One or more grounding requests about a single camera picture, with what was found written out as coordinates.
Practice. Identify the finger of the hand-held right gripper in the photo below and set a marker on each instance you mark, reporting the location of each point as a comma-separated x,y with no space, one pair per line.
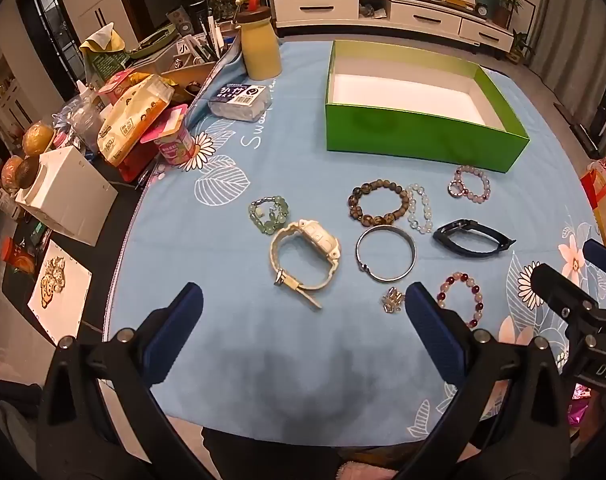
558,287
603,260

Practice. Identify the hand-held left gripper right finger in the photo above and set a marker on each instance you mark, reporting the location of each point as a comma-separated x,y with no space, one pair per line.
433,330

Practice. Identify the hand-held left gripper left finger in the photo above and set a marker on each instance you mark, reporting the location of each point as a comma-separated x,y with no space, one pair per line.
175,330

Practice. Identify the small gold charm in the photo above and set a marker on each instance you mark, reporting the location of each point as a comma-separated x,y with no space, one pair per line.
393,301

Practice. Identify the silver bangle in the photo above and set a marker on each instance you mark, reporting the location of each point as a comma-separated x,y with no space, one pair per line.
365,266

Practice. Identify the cream wrist watch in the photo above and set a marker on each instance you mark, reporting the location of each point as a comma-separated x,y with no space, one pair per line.
315,234

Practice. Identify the green cardboard box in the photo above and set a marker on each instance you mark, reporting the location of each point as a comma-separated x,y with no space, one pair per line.
408,130

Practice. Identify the pink shiny wrapper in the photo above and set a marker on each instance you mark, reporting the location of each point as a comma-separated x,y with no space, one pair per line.
583,405

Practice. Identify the red printed bag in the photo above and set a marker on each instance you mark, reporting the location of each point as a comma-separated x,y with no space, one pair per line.
600,200

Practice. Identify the black smart band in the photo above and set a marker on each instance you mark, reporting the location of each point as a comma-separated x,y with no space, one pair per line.
463,249

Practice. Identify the white printed card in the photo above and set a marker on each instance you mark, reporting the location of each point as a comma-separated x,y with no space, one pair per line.
58,310

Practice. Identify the orange packet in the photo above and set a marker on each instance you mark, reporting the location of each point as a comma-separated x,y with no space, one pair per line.
18,260

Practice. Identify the white box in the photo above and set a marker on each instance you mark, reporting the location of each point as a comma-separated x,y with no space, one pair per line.
68,195

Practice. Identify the pink yogurt cup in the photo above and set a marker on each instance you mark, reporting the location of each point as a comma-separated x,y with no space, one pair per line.
175,147

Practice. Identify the blue floral tablecloth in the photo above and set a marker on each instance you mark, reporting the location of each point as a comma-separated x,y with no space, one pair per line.
293,170

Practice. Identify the dark round fruit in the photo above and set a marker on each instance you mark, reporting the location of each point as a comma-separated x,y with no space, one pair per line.
29,172

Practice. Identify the small potted plant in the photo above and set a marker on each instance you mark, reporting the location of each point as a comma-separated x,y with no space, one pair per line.
520,47

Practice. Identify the brown round fruit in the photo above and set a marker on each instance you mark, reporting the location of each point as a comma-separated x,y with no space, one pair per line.
10,172

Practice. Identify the clear plastic bag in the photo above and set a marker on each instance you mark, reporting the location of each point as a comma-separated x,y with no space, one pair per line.
83,120

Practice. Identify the yellow round fruit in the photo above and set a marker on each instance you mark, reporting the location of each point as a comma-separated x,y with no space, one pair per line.
38,140

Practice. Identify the cardboard box with pens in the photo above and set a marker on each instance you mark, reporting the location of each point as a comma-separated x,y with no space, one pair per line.
183,72

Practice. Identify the green carton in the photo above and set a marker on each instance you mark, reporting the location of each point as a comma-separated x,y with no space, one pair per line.
103,65

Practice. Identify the tall potted plant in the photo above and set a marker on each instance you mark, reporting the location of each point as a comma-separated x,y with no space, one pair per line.
505,2

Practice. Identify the black alarm clock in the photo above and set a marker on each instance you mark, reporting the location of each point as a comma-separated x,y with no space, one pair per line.
480,10

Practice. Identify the green oval dish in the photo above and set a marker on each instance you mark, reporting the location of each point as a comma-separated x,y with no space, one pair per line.
153,42

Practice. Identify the yellow water bottle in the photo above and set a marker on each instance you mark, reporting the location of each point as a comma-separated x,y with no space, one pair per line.
260,50

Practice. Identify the white tv cabinet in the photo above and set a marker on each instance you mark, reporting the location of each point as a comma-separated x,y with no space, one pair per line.
423,17

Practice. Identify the yellow green cloth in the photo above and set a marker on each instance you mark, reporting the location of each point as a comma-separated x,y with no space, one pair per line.
100,37

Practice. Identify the black framed glass door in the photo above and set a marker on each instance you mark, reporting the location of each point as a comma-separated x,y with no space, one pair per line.
53,35

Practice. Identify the bushy potted plant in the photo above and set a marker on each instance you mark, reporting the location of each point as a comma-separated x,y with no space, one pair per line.
230,2

